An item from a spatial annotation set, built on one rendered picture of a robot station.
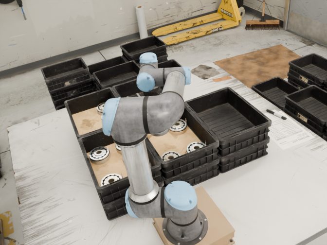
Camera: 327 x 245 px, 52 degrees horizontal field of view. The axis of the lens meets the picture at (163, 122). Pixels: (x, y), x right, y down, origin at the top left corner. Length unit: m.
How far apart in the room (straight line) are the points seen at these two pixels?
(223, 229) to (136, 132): 0.62
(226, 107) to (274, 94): 1.22
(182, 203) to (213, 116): 0.79
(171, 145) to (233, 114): 0.42
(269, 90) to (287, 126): 1.17
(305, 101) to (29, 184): 2.10
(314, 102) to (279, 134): 0.94
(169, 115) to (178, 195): 0.38
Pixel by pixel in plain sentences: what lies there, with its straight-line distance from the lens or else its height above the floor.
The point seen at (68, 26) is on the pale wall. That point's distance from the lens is 4.82.
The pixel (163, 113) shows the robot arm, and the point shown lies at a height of 1.41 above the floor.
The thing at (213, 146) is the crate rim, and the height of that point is 0.92.
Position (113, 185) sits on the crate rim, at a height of 0.92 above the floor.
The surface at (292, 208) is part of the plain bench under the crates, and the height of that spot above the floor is 0.70.
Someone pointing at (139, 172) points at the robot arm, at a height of 1.16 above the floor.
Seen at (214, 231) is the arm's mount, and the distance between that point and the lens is 1.44.
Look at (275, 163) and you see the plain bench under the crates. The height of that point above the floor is 0.70.
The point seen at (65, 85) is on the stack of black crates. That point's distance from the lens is 3.21.
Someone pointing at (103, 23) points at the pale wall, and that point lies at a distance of 4.92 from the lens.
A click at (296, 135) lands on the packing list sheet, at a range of 2.03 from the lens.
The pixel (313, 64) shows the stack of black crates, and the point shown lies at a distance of 3.44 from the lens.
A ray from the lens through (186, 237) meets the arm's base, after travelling 1.40.
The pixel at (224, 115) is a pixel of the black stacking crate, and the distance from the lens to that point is 1.92.
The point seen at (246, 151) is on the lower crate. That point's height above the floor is 0.80.
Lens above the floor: 1.97
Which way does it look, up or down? 37 degrees down
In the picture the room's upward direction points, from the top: 8 degrees counter-clockwise
